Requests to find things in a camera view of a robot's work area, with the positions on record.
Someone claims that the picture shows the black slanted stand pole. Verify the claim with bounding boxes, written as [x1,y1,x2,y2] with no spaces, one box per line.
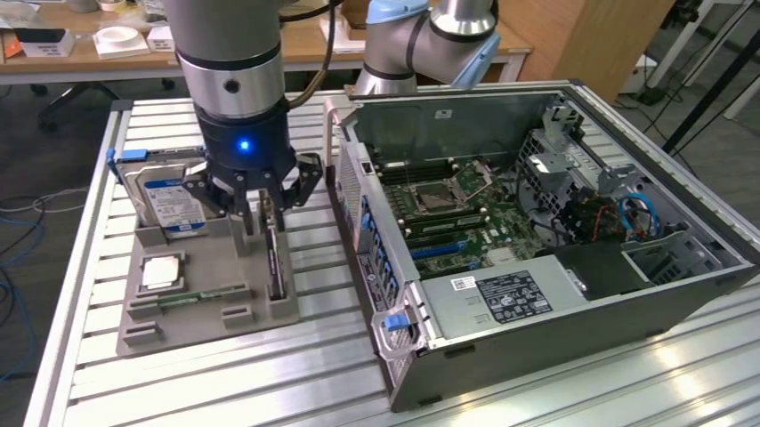
[661,0,760,155]

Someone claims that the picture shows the silver CPU chip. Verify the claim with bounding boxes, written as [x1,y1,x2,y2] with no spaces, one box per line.
[140,256,183,288]

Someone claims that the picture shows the blue floor cable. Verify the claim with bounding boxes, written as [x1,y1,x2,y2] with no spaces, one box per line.
[0,213,47,383]

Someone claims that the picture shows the CPU socket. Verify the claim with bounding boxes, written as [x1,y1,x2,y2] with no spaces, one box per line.
[412,180,462,214]

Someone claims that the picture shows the blue data wire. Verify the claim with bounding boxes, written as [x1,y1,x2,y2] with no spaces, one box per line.
[616,191,664,239]

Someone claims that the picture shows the hard disk in blue caddy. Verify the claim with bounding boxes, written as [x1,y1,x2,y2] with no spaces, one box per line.
[105,141,216,235]

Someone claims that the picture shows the black chair base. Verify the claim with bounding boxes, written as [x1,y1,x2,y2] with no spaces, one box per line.
[28,77,176,133]

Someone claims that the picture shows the white floor cable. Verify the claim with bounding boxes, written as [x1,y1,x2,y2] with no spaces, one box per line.
[0,186,91,214]

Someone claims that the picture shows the metal socket cover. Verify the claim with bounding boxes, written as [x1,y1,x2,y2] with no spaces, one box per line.
[450,160,494,197]

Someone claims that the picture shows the black and red wire bundle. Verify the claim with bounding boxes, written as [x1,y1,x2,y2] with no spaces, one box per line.
[562,190,630,244]

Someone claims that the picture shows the graphics card with metal bracket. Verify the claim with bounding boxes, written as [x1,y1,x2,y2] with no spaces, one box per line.
[259,190,284,302]

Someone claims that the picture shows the metal disk bay cage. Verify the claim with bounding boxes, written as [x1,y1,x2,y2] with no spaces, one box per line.
[514,128,642,244]

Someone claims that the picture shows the green RAM stick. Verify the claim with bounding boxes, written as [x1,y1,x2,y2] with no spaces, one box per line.
[155,286,229,308]

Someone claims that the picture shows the stack of white papers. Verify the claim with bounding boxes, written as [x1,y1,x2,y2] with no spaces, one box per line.
[318,17,367,54]

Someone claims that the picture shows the installed black RAM stick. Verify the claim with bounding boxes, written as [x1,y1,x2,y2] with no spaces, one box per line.
[406,213,486,237]

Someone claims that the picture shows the white box with round hole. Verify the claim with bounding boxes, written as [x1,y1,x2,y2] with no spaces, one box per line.
[91,25,152,60]

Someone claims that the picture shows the green motherboard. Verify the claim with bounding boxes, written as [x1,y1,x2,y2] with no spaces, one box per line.
[376,153,551,279]

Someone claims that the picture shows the wooden desk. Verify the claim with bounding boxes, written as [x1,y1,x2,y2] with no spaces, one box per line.
[0,0,533,97]

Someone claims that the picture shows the blue expansion slot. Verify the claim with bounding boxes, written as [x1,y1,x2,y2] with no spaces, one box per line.
[410,239,467,261]

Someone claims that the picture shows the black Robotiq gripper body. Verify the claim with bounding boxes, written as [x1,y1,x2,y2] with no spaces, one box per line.
[197,104,299,178]

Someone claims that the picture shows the grey parts rack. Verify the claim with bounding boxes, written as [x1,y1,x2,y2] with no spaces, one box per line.
[116,213,303,359]

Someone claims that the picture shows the grey power supply unit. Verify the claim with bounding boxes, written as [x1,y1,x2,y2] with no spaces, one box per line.
[418,255,589,342]

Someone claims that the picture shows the black floor power adapter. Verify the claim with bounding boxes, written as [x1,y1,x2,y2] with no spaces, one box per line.
[637,86,672,107]

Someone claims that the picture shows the white box with black lid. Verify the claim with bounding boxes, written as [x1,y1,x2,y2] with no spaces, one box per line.
[12,27,77,58]

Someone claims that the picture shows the white desk frame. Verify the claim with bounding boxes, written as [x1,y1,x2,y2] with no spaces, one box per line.
[644,0,760,121]

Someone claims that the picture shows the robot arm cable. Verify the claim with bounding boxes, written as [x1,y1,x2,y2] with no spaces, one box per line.
[286,0,347,109]

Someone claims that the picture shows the open black PC case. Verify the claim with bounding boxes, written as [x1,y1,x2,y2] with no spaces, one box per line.
[322,78,760,413]

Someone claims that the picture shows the small white cardboard box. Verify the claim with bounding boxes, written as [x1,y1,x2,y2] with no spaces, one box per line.
[145,24,179,52]

